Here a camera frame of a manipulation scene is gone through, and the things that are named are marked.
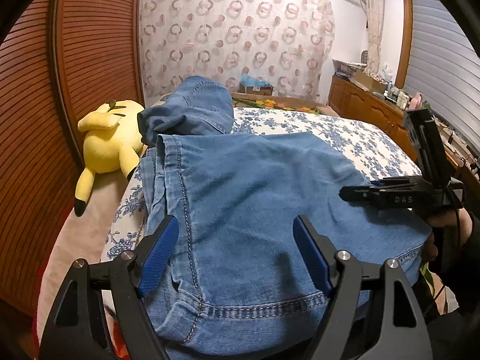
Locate wooden louvered wardrobe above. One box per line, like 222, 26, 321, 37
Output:
0, 0, 145, 316

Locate patterned flat box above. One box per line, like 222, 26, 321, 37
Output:
333, 59, 366, 79

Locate open cardboard box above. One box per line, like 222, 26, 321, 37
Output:
354, 70, 387, 92

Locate blue plastic packet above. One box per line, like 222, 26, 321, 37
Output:
240, 75, 271, 88

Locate blue denim pants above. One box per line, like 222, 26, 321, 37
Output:
137, 76, 432, 357

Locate person's right forearm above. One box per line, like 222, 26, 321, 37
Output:
427, 214, 480, 360

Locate blue floral white sheet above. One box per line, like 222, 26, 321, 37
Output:
101, 107, 421, 271

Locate circle pattern curtain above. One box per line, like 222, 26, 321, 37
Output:
139, 0, 336, 104

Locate grey window blinds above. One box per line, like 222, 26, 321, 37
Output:
403, 0, 480, 154

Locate narrow lace curtain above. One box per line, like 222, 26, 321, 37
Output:
364, 0, 385, 76

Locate small cardboard box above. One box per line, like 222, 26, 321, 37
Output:
238, 82, 274, 96

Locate wooden cabinet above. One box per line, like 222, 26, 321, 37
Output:
328, 75, 480, 196

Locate group of small bottles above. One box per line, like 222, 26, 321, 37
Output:
382, 82, 410, 107

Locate person's right hand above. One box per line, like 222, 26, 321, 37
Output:
423, 208, 472, 265

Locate yellow plush toy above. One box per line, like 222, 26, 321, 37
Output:
74, 98, 149, 217

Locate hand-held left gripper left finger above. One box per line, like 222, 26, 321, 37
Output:
37, 214, 181, 360

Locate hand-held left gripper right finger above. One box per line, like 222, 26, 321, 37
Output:
292, 214, 432, 360

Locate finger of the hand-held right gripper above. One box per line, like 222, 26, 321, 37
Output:
339, 180, 394, 205

